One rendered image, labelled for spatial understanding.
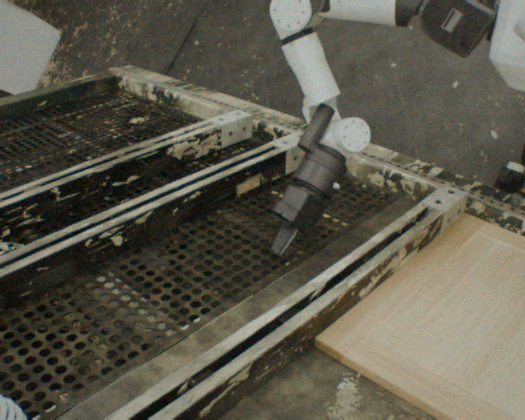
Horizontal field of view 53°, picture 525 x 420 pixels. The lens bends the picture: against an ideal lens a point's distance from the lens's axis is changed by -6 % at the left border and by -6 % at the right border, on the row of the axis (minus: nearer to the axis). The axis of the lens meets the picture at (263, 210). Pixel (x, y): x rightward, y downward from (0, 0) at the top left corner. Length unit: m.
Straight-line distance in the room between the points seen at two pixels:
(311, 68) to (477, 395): 0.64
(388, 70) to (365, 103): 0.18
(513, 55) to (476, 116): 1.43
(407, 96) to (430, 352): 1.69
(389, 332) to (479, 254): 0.33
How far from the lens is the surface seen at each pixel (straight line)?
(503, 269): 1.16
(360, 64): 2.62
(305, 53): 1.05
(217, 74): 3.09
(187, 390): 0.78
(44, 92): 2.03
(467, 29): 0.96
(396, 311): 0.98
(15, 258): 1.05
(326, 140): 1.06
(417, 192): 1.36
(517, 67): 0.93
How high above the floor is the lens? 2.16
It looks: 55 degrees down
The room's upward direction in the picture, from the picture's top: 72 degrees counter-clockwise
